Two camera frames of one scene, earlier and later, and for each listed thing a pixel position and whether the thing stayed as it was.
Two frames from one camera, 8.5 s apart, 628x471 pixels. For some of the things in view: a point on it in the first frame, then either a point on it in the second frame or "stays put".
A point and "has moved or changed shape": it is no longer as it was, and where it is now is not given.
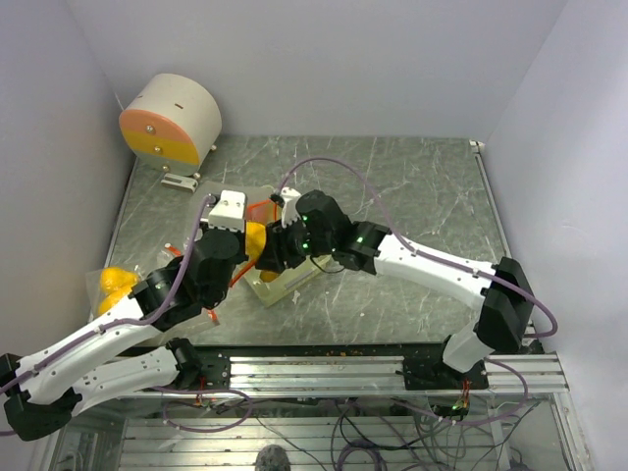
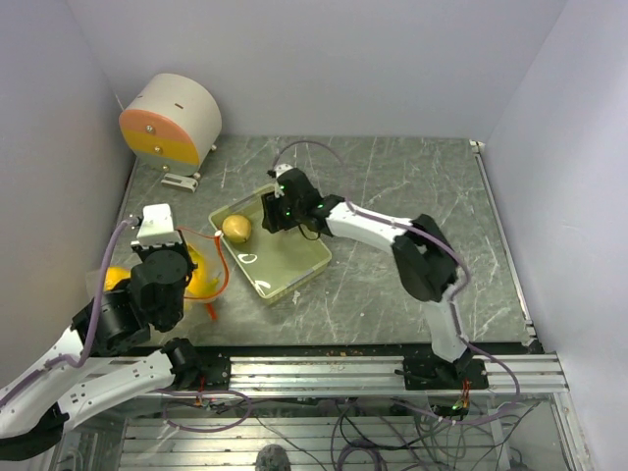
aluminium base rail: (317, 373) stays put
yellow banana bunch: (255, 240) has moved or changed shape
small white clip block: (179, 183) stays put
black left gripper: (240, 238) -> (146, 249)
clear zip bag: (262, 202) has moved or changed shape
